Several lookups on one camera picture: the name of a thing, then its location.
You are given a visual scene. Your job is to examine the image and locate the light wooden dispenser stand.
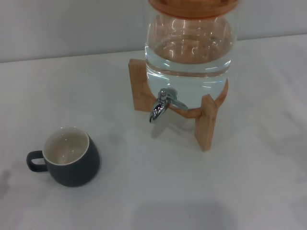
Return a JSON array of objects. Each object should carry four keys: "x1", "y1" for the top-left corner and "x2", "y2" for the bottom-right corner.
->
[{"x1": 128, "y1": 58, "x2": 230, "y2": 152}]

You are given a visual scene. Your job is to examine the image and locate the dark grey ceramic mug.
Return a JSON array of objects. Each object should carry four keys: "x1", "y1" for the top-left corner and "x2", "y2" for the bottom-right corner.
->
[{"x1": 26, "y1": 126, "x2": 101, "y2": 187}]

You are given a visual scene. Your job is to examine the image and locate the wooden dispenser lid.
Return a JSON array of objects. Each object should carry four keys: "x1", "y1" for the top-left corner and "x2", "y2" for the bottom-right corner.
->
[{"x1": 146, "y1": 0, "x2": 238, "y2": 19}]

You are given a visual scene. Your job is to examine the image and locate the glass water dispenser jar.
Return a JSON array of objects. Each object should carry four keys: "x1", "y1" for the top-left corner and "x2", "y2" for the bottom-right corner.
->
[{"x1": 143, "y1": 0, "x2": 240, "y2": 110}]

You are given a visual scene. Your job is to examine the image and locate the chrome dispenser faucet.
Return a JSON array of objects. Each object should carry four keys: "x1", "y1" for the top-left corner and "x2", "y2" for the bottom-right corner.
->
[{"x1": 149, "y1": 88, "x2": 189, "y2": 124}]

